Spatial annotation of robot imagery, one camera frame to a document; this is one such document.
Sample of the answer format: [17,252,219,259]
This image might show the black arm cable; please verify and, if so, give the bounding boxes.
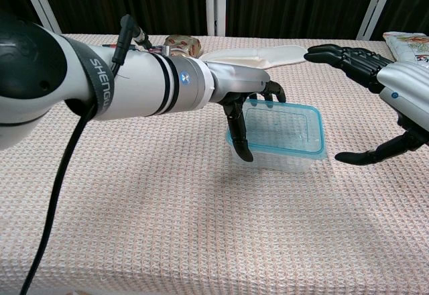
[19,14,152,295]

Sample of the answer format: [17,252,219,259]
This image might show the white slipper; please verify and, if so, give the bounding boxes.
[197,45,308,72]

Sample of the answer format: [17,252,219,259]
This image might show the blue plastic container lid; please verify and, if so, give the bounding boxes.
[225,99,328,160]

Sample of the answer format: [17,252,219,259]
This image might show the pink waffle tablecloth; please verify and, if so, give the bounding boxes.
[0,33,429,295]

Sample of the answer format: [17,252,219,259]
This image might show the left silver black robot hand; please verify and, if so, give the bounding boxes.
[204,60,288,164]

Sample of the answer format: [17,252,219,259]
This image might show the grey velcro cable strap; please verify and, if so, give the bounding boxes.
[66,38,117,115]

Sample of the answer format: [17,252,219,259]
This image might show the gold foil snack packet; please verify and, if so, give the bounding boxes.
[164,34,202,58]

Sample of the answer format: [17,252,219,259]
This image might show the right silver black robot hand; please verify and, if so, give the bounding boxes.
[303,43,429,166]

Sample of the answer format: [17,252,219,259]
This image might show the white blue snack bag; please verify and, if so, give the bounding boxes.
[383,32,429,64]

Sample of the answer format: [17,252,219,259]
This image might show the white frame post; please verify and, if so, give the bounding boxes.
[19,0,63,35]
[204,0,227,37]
[356,0,400,41]

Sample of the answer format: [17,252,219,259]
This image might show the clear plastic container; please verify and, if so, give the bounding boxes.
[229,140,322,174]

